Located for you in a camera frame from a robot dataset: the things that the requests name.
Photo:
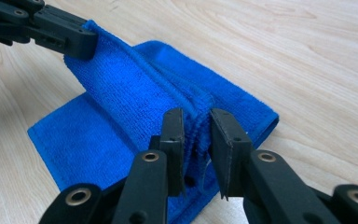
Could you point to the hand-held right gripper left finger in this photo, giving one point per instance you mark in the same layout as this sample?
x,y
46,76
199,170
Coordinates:
x,y
174,149

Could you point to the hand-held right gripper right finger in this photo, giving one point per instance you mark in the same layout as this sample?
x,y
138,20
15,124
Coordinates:
x,y
230,155

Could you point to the blue microfibre towel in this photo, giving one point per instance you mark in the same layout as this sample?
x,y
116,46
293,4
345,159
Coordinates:
x,y
115,102

